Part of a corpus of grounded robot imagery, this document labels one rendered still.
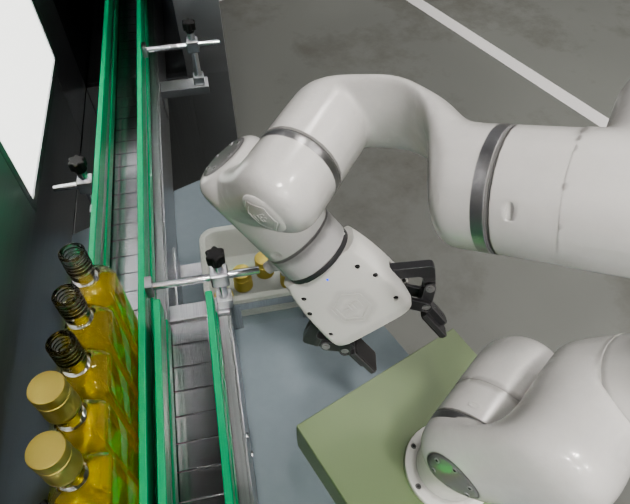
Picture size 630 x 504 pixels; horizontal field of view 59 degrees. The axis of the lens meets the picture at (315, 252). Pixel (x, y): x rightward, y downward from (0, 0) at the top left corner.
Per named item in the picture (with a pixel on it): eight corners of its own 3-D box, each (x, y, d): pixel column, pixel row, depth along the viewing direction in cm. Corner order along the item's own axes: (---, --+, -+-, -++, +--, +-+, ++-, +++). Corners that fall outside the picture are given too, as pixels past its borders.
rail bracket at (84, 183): (69, 211, 103) (42, 156, 92) (108, 206, 104) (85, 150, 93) (68, 227, 100) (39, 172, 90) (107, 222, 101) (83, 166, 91)
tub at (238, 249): (204, 257, 111) (197, 229, 105) (315, 240, 114) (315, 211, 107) (212, 332, 101) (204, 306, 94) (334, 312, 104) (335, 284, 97)
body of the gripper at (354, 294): (266, 294, 55) (337, 359, 59) (350, 241, 51) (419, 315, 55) (274, 250, 61) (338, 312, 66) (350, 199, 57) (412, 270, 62)
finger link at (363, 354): (318, 350, 62) (354, 384, 65) (341, 338, 61) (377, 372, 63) (319, 330, 64) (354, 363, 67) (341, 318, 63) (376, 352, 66)
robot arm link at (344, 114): (495, 280, 37) (257, 232, 49) (550, 150, 43) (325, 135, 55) (476, 191, 32) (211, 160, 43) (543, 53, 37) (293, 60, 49)
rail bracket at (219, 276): (156, 305, 89) (136, 256, 79) (261, 288, 91) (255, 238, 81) (156, 321, 87) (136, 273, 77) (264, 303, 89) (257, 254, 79)
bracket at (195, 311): (176, 325, 95) (168, 302, 89) (232, 316, 96) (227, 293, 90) (177, 344, 93) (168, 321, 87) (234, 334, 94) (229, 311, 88)
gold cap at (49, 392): (52, 387, 55) (35, 366, 52) (87, 392, 55) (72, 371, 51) (36, 422, 53) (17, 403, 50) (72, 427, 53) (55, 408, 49)
